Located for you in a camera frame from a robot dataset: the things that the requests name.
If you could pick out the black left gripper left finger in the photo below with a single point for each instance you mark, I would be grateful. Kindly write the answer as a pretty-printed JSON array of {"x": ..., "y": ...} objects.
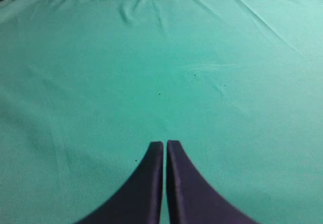
[{"x": 140, "y": 197}]

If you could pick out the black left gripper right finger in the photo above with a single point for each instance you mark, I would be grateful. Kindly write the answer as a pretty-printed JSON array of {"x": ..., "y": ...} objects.
[{"x": 191, "y": 199}]

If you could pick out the green table cloth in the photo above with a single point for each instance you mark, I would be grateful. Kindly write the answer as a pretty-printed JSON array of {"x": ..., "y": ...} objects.
[{"x": 86, "y": 85}]

